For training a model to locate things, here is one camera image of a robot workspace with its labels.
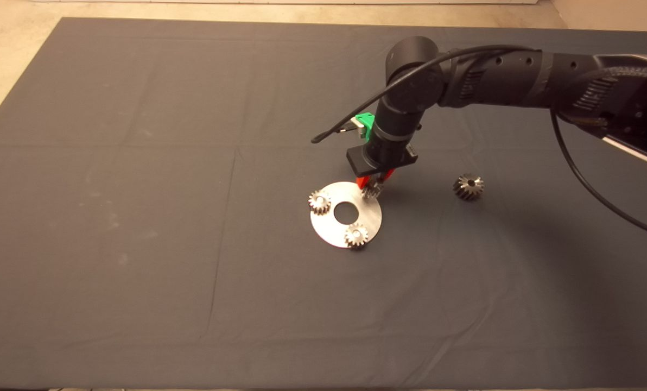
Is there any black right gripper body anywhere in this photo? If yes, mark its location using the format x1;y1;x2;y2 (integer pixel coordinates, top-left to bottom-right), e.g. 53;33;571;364
346;138;419;178

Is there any large steel spur gear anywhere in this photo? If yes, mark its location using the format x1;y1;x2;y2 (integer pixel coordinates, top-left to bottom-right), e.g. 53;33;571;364
453;173;485;202

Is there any round metal plate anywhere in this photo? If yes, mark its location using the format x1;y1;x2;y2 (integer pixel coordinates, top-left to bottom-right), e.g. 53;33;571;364
310;181;383;249

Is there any dark grey table cloth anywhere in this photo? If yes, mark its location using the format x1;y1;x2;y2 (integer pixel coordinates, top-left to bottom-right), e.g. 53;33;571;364
0;16;647;389

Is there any bright green camera mount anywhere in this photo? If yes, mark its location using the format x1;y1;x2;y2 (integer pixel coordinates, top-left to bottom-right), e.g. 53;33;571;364
354;112;377;141

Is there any black camera cable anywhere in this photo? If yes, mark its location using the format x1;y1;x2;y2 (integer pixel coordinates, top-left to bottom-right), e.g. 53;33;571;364
311;45;647;241

